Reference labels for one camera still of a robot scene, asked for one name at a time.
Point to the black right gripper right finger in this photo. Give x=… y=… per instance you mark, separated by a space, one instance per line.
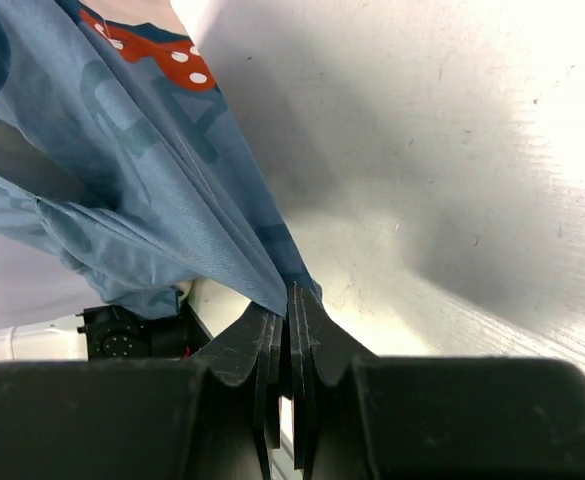
x=327 y=425

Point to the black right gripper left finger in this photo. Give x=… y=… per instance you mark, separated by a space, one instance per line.
x=239 y=419

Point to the blue cartoon print pillowcase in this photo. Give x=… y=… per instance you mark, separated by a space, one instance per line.
x=119 y=156

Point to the white pillow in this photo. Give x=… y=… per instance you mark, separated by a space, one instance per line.
x=185 y=17

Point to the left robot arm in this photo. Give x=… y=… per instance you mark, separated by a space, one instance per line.
x=105 y=333

